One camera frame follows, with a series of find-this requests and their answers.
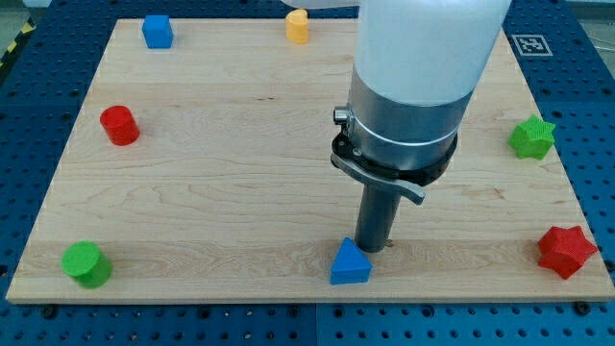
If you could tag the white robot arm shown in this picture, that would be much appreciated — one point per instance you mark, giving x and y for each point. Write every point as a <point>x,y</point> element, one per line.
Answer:
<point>416,65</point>

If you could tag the wooden board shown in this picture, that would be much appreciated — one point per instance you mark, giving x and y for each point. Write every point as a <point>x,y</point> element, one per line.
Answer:
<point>229,196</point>

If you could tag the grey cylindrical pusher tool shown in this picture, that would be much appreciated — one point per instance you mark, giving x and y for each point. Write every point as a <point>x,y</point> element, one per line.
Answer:
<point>375,217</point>

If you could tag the blue triangle block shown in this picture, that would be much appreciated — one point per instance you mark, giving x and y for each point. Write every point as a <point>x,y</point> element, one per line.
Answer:
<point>350,265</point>

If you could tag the yellow half-cylinder block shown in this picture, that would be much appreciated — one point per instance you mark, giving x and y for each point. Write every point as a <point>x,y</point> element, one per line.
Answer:
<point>296,26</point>

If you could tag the red cylinder block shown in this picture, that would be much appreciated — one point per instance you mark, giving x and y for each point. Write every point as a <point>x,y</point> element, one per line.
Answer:
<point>119,125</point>

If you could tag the blue cube block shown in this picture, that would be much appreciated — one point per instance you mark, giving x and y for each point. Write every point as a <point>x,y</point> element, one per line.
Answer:
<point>157,31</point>

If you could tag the green star block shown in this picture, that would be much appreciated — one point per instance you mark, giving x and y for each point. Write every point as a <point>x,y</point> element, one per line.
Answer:
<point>532,138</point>

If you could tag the green cylinder block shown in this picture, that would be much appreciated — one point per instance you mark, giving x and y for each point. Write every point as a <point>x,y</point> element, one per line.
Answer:
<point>86,264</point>

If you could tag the fiducial marker tag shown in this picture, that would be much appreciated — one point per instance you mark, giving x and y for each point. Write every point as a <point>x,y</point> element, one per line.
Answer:
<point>531,45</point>

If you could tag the red star block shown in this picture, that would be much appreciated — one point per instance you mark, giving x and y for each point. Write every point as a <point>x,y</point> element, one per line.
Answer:
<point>565,251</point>

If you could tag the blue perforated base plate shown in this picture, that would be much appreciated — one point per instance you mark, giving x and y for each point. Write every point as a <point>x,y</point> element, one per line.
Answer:
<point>42,94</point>

